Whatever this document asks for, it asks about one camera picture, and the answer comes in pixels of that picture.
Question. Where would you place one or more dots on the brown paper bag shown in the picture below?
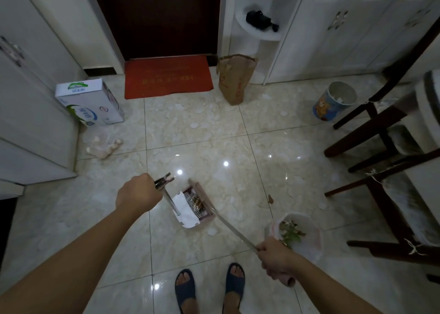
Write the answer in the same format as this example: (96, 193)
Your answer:
(235, 78)

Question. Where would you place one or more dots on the cartoon print waste bucket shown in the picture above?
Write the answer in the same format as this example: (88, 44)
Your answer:
(331, 102)

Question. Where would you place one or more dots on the pile of floor litter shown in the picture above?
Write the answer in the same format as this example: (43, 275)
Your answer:
(290, 233)

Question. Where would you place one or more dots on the white plastic bin with liner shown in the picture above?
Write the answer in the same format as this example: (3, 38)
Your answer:
(314, 241)

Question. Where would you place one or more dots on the dark blue slipper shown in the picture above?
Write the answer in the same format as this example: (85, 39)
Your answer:
(235, 286)
(185, 291)

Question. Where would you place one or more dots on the clear plastic bag with eggs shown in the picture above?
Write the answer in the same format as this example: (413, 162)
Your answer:
(101, 147)

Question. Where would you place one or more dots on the person's left hand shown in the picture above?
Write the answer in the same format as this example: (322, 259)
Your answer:
(139, 195)

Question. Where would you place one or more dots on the person's left leg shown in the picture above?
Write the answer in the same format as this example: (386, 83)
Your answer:
(184, 278)

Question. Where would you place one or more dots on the white shoe cabinet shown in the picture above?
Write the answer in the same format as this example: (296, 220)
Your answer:
(34, 100)

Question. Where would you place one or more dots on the person's right hand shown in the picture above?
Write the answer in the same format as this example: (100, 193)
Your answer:
(278, 258)

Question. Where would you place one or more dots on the red doormat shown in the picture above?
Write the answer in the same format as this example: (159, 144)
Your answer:
(168, 78)

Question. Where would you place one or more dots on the marble top dining table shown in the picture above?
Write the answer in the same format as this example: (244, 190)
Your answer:
(429, 107)

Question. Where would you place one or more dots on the person's left forearm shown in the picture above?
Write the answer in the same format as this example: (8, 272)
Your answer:
(62, 265)

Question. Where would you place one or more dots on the person's leg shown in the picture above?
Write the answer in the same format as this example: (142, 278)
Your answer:
(184, 278)
(237, 274)

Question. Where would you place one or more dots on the person's right forearm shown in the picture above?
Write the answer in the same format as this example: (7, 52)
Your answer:
(330, 289)

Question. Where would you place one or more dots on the person's right leg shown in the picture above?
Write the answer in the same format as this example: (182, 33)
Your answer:
(237, 274)

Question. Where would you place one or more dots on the white green cardboard box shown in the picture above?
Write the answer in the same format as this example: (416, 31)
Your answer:
(91, 104)

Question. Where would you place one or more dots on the black camera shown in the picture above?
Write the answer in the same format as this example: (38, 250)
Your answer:
(259, 19)

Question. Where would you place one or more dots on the black sliding door frame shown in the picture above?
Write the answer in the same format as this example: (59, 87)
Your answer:
(5, 231)

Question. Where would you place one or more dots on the dark brown door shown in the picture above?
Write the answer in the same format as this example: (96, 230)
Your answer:
(154, 18)

